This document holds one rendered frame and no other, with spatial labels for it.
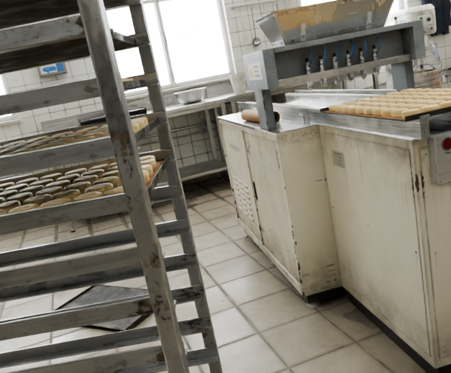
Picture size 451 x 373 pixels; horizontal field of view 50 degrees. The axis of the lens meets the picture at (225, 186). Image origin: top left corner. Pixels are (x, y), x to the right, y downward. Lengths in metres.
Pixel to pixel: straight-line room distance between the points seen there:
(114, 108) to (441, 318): 1.29
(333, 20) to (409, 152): 0.87
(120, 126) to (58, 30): 0.16
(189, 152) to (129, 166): 4.61
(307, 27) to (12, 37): 1.54
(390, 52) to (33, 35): 1.80
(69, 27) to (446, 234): 1.24
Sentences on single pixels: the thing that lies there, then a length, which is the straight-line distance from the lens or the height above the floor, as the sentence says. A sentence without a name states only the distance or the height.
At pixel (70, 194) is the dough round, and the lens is 0.90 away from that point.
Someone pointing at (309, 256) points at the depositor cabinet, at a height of 0.27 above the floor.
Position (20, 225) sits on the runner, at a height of 0.96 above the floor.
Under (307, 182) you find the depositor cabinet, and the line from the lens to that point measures 2.13.
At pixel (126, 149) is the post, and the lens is 0.73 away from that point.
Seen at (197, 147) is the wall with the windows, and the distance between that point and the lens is 5.35.
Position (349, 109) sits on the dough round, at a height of 0.91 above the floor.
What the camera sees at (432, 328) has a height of 0.23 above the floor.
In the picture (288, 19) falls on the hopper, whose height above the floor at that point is 1.28.
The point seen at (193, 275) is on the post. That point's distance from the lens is 1.27.
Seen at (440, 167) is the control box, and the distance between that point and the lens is 1.52.
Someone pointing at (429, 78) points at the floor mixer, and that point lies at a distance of 5.58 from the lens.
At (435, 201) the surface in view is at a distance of 1.57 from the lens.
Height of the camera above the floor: 1.13
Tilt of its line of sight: 13 degrees down
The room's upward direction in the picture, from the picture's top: 11 degrees counter-clockwise
